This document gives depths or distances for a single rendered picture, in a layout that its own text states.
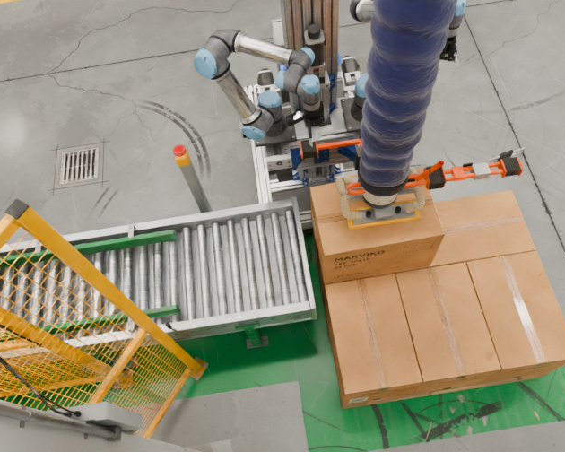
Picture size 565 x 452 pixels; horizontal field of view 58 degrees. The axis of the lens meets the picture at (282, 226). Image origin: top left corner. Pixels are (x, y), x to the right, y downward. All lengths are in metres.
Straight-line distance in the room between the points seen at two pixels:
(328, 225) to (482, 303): 0.95
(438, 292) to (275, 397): 1.18
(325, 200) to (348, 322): 0.67
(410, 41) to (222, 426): 2.46
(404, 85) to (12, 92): 4.01
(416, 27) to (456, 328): 1.75
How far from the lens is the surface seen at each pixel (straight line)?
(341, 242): 2.52
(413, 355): 2.78
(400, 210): 2.44
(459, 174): 2.48
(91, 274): 1.86
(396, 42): 1.59
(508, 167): 2.55
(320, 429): 3.24
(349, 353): 2.75
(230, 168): 3.93
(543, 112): 4.46
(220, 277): 2.93
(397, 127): 1.88
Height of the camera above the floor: 3.22
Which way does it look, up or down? 63 degrees down
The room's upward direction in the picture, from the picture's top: 10 degrees counter-clockwise
